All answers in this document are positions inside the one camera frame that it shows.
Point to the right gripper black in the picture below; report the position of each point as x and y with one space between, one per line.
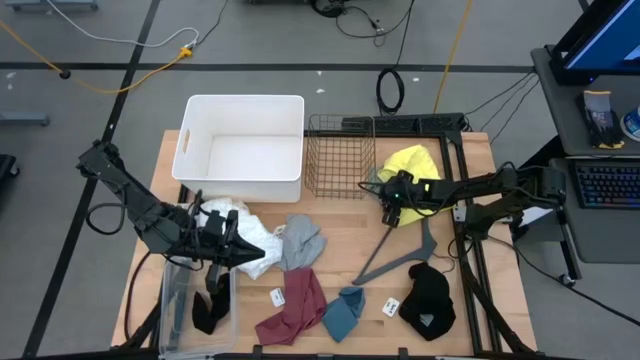
402 192

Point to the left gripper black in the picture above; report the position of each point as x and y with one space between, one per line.
205 250

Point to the plain black cloth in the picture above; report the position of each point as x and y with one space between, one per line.
205 312

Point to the yellow cloth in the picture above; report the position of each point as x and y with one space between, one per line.
410 162

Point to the grey cloth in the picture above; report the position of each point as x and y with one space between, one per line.
300 242

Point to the maroon cloth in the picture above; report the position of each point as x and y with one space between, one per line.
295 305

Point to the black cloth with logo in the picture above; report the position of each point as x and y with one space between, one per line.
427 300

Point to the blue ribbed cloth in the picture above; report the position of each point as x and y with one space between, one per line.
345 312

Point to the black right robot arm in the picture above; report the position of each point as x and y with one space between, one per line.
490 187

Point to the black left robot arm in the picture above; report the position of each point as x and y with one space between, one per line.
135 200

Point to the white cloth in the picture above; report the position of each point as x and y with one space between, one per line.
255 235

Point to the grey clothes hanger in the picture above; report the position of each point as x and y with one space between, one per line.
400 262

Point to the clear plastic container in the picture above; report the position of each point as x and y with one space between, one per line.
225 345

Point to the white perforated plastic bin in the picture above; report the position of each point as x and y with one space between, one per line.
240 145

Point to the computer desk cart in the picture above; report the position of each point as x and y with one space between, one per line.
560 115

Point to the black backlit keyboard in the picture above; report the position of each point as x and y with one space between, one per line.
607 185

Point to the grey work gloves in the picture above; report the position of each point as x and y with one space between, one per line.
600 120

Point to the black chair base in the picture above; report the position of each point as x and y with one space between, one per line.
6 167

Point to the black floor disc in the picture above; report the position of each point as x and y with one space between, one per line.
64 74

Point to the grey furniture foot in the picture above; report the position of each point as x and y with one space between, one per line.
22 119

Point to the white and blue cup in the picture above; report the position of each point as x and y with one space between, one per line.
632 122

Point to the black computer monitor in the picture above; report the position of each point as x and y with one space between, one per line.
600 40

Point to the grey furniture base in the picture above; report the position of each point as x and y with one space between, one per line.
50 5

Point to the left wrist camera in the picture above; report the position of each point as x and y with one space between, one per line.
216 225

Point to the black aluminium table frame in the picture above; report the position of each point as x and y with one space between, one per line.
440 123

